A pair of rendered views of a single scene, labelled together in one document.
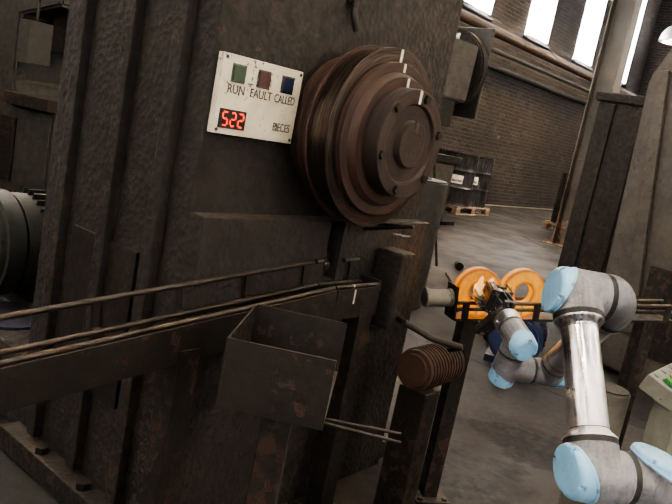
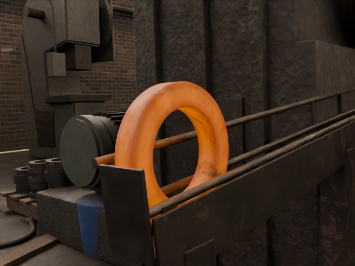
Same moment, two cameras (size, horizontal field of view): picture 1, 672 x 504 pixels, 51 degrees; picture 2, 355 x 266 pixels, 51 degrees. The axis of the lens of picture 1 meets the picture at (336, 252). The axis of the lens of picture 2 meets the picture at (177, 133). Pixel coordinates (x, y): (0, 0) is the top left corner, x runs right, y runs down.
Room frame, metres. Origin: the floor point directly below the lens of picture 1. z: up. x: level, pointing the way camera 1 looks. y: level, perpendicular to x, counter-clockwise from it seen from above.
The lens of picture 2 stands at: (0.59, 0.60, 0.72)
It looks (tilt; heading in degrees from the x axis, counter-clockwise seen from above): 5 degrees down; 4
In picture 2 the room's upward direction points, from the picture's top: 2 degrees counter-clockwise
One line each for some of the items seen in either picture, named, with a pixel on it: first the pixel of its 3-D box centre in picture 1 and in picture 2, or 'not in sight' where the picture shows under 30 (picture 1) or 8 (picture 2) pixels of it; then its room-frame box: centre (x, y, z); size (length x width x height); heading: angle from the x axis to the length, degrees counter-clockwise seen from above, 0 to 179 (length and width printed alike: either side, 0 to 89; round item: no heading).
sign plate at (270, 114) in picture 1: (257, 100); not in sight; (1.72, 0.25, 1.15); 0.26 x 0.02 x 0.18; 142
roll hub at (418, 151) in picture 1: (404, 143); not in sight; (1.86, -0.12, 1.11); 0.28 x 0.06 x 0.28; 142
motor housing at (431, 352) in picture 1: (417, 426); not in sight; (2.10, -0.35, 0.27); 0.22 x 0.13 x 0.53; 142
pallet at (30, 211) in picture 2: not in sight; (101, 173); (3.30, 1.37, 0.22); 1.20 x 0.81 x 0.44; 140
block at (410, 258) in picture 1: (389, 287); not in sight; (2.11, -0.18, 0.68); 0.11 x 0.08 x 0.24; 52
